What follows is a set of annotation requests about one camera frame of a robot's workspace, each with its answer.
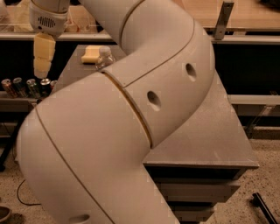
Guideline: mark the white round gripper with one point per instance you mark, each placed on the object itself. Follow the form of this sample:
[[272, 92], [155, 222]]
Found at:
[[48, 23]]

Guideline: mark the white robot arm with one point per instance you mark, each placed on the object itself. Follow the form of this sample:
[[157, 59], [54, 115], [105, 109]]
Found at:
[[159, 39]]

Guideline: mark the red drink can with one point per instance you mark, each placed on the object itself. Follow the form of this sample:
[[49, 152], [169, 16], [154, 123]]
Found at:
[[52, 84]]

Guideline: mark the dark drink can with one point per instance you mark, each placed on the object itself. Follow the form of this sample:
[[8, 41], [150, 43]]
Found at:
[[45, 86]]

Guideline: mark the green drink can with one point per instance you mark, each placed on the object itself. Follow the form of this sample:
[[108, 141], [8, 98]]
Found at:
[[33, 87]]

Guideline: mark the yellow sponge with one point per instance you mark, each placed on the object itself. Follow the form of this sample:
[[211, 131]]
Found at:
[[91, 54]]

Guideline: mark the orange drink can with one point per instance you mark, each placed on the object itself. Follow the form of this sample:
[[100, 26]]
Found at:
[[9, 89]]

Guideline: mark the clear plastic water bottle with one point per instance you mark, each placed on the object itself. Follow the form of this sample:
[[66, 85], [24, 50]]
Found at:
[[105, 58]]

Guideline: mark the black table leg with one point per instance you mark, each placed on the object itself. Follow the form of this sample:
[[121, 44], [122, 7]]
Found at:
[[9, 145]]

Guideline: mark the shoe tip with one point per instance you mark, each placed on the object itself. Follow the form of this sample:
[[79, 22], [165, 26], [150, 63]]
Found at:
[[5, 213]]

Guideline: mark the grey drawer cabinet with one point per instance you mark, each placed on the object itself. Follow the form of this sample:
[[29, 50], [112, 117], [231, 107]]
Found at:
[[210, 137]]

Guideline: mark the lower grey drawer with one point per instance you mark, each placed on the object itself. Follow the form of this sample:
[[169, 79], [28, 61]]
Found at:
[[192, 213]]

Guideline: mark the grey drawer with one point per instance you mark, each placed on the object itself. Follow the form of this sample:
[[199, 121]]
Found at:
[[192, 213], [209, 192]]

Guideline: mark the upper grey drawer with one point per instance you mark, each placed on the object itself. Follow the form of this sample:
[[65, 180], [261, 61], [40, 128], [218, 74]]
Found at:
[[209, 192]]

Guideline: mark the black bar on floor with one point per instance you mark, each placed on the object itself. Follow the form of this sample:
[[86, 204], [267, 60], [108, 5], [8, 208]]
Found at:
[[258, 201]]

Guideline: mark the right metal bracket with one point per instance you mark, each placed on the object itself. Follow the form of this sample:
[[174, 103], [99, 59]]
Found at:
[[223, 18]]

